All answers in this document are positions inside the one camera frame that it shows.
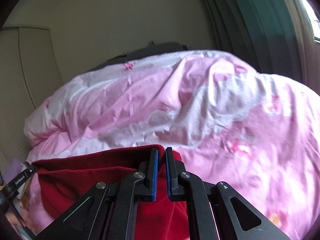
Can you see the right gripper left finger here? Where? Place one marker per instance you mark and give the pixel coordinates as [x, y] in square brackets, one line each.
[146, 176]

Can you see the folded purple garment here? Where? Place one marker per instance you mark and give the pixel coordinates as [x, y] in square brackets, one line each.
[14, 169]

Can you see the green curtain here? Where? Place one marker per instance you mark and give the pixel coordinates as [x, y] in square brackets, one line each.
[260, 32]

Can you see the white louvered wardrobe doors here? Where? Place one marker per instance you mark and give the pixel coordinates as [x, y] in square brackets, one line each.
[29, 75]

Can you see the red knit sweater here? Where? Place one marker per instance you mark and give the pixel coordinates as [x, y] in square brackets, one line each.
[105, 187]

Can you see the grey headboard cushions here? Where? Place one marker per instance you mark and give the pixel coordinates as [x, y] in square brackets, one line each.
[152, 50]

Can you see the pink floral duvet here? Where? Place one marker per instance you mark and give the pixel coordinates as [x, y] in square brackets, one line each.
[223, 119]

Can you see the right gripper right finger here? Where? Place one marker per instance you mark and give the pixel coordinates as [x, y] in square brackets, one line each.
[173, 168]

